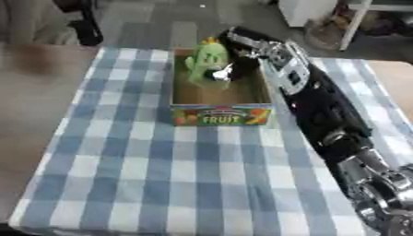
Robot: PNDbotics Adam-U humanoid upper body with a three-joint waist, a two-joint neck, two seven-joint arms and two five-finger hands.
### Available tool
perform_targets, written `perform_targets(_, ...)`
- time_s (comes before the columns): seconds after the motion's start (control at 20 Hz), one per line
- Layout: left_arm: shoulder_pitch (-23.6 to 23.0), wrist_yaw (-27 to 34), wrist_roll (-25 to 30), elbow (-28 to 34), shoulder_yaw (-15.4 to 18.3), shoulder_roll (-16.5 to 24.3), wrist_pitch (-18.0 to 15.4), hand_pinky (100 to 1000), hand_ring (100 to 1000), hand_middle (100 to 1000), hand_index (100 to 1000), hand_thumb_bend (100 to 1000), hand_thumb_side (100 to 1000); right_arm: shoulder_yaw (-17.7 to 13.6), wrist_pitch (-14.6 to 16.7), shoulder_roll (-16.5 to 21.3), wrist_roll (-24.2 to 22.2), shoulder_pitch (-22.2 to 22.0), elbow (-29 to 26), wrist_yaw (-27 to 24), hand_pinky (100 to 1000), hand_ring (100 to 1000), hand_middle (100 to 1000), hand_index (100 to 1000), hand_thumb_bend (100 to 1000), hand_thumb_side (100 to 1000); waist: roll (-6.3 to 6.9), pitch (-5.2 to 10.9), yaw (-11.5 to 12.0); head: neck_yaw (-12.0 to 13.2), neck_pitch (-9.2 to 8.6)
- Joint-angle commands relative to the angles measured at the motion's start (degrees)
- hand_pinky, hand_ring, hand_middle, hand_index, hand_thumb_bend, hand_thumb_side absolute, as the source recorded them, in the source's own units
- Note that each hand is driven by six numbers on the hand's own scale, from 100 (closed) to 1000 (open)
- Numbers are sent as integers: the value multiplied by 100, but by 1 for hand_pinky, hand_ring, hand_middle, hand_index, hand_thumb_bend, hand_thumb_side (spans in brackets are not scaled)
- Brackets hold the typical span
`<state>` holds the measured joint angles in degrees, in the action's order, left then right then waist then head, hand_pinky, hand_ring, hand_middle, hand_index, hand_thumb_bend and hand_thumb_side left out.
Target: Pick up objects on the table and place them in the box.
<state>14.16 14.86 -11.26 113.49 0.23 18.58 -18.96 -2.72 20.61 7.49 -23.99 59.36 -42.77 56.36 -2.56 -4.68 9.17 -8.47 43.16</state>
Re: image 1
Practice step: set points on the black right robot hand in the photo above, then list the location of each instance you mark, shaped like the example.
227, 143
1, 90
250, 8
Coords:
244, 63

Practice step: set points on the green cactus soft toy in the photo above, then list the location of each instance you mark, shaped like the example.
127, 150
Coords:
207, 60

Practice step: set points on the silver and black right robot arm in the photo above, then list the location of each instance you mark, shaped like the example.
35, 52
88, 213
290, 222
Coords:
322, 104

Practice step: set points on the cardboard box with fruit print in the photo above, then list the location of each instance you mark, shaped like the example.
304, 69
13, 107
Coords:
220, 115

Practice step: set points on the white cabinet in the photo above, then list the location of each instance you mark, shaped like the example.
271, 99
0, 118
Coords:
304, 10

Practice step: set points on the black chair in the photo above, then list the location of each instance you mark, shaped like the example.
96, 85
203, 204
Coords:
86, 29

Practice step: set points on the white table frame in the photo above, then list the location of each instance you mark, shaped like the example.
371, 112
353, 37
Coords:
355, 21

